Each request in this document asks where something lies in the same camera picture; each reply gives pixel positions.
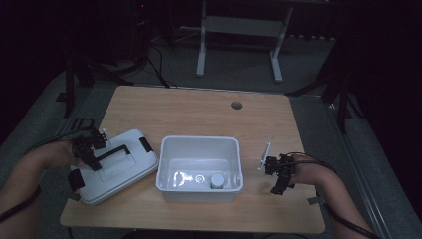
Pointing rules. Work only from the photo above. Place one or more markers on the black metal bracket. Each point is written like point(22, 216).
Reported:
point(84, 123)

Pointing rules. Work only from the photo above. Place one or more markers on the white desk frame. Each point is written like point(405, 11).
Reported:
point(242, 28)

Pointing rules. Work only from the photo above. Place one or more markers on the black metal stand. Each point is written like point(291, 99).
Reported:
point(83, 79)
point(335, 96)

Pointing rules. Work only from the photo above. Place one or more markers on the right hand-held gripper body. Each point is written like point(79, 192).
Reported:
point(278, 164)

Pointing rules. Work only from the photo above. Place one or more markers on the small white round bottle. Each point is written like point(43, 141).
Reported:
point(217, 181)

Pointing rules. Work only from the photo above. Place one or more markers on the grey table bracket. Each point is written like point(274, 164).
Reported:
point(73, 196)
point(314, 200)

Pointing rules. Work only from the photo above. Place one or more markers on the dark equipment with red light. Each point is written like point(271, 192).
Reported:
point(141, 20)

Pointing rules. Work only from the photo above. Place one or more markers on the white plastic storage box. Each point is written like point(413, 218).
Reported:
point(199, 166)

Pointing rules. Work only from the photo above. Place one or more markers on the person's left hand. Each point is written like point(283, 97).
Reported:
point(66, 154)

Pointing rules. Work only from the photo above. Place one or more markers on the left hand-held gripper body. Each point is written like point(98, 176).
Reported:
point(87, 146)

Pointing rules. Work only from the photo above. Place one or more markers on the person's right hand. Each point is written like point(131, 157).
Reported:
point(305, 171)

